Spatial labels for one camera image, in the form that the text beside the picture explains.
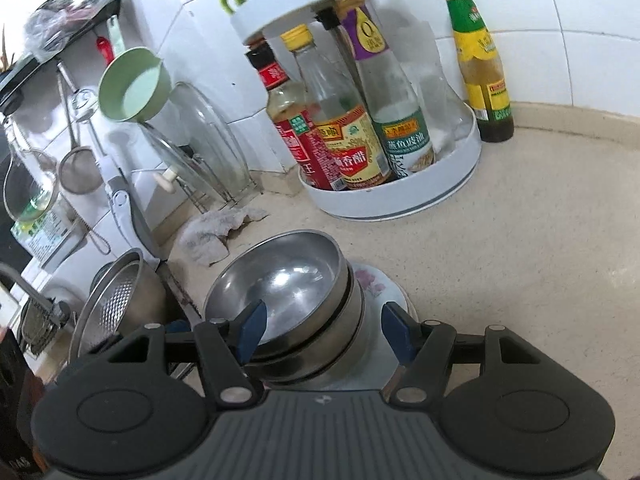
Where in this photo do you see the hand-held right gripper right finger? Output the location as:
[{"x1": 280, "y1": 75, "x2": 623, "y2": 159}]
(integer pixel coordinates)
[{"x1": 380, "y1": 301, "x2": 563, "y2": 407}]

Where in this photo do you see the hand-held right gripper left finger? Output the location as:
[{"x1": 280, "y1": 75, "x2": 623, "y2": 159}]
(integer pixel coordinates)
[{"x1": 75, "y1": 300, "x2": 269, "y2": 407}]

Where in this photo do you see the white floral plate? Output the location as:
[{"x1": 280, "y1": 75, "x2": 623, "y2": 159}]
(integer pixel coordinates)
[{"x1": 320, "y1": 262, "x2": 420, "y2": 392}]

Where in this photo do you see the stainless steel bowl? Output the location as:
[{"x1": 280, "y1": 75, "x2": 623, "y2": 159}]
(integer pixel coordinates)
[
  {"x1": 252, "y1": 265, "x2": 363, "y2": 367},
  {"x1": 260, "y1": 305, "x2": 369, "y2": 390},
  {"x1": 203, "y1": 229, "x2": 351, "y2": 355}
]

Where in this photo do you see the grey white rag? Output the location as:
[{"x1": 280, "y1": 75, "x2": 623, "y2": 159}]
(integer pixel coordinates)
[{"x1": 178, "y1": 205, "x2": 270, "y2": 267}]

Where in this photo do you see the metal faucet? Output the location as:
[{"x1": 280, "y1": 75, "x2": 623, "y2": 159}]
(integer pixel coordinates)
[{"x1": 0, "y1": 264, "x2": 69, "y2": 327}]

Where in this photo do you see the white two-tier condiment rack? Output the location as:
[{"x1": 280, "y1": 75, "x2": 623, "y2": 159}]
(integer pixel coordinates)
[{"x1": 230, "y1": 0, "x2": 484, "y2": 221}]

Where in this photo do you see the steel colander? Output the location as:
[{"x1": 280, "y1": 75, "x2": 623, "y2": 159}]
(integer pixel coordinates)
[{"x1": 69, "y1": 259, "x2": 147, "y2": 362}]

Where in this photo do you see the white green labelled box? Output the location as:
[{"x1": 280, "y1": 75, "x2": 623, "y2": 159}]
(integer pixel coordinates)
[{"x1": 11, "y1": 204, "x2": 87, "y2": 267}]

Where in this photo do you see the glass pot lid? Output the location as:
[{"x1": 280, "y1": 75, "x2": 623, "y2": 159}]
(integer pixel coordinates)
[
  {"x1": 137, "y1": 119, "x2": 237, "y2": 212},
  {"x1": 169, "y1": 81, "x2": 252, "y2": 197}
]

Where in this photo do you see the yellow red label vinegar bottle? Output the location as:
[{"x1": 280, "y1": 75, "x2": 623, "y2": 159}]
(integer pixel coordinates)
[{"x1": 279, "y1": 24, "x2": 394, "y2": 189}]

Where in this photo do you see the red label soy sauce bottle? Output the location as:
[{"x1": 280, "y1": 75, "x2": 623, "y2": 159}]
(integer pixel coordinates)
[{"x1": 245, "y1": 40, "x2": 347, "y2": 192}]

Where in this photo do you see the purple label clear bottle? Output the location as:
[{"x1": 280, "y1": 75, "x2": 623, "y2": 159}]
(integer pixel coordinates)
[{"x1": 332, "y1": 0, "x2": 435, "y2": 181}]

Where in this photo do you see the hanging glass lid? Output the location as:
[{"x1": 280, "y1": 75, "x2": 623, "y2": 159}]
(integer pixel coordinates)
[{"x1": 2, "y1": 114, "x2": 60, "y2": 224}]

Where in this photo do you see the mesh strainer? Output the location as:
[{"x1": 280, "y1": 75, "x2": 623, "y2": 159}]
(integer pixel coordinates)
[{"x1": 55, "y1": 62, "x2": 106, "y2": 197}]

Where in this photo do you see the green label yellow cap bottle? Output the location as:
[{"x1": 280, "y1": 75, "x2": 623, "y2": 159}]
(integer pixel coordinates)
[{"x1": 437, "y1": 0, "x2": 516, "y2": 144}]

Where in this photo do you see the green plastic scoop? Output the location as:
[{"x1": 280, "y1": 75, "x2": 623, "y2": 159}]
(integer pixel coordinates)
[{"x1": 97, "y1": 15, "x2": 174, "y2": 124}]

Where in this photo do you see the clear plastic bag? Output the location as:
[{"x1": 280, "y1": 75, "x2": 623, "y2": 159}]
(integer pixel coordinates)
[{"x1": 24, "y1": 0, "x2": 97, "y2": 52}]

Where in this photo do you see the dark wire basket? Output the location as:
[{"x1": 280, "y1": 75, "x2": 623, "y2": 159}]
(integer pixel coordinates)
[{"x1": 19, "y1": 300, "x2": 67, "y2": 357}]

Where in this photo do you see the metal wire lid rack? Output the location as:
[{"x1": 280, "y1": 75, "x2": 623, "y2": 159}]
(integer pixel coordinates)
[{"x1": 179, "y1": 179, "x2": 264, "y2": 214}]

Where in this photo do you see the white handled spatula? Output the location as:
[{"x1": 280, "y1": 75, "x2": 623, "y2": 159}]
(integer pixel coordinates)
[{"x1": 99, "y1": 155, "x2": 167, "y2": 267}]

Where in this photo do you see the small wire skimmer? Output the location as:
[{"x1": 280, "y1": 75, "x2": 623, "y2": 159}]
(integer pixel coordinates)
[{"x1": 70, "y1": 75, "x2": 102, "y2": 124}]

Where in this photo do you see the red handled tool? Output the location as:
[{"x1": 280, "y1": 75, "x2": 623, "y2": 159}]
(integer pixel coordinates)
[{"x1": 95, "y1": 35, "x2": 117, "y2": 67}]

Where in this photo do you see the black wall shelf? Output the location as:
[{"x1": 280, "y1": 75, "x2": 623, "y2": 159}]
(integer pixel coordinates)
[{"x1": 0, "y1": 0, "x2": 124, "y2": 112}]

